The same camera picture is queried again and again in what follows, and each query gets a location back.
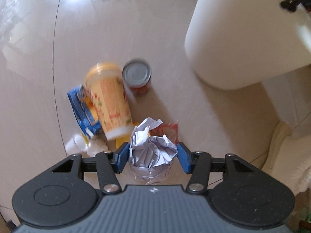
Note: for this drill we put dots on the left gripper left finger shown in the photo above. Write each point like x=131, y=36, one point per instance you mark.
x=68, y=191

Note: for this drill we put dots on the white plastic bucket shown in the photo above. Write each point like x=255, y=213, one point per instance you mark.
x=232, y=44

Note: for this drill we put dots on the white cloth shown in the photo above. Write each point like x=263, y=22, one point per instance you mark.
x=288, y=159

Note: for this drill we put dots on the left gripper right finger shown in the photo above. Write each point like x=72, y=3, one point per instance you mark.
x=237, y=191

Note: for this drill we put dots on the red tin can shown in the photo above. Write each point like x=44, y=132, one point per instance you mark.
x=136, y=74

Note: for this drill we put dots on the blue juice carton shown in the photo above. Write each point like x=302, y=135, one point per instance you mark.
x=84, y=112

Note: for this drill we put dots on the yellow milk tea cup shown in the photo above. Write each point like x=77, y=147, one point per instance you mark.
x=104, y=85

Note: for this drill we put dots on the red snack wrapper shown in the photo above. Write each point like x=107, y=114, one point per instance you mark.
x=168, y=129

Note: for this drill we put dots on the clear plastic bottle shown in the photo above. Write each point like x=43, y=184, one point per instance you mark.
x=80, y=144

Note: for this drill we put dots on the white paper ball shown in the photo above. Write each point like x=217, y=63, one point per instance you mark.
x=150, y=157

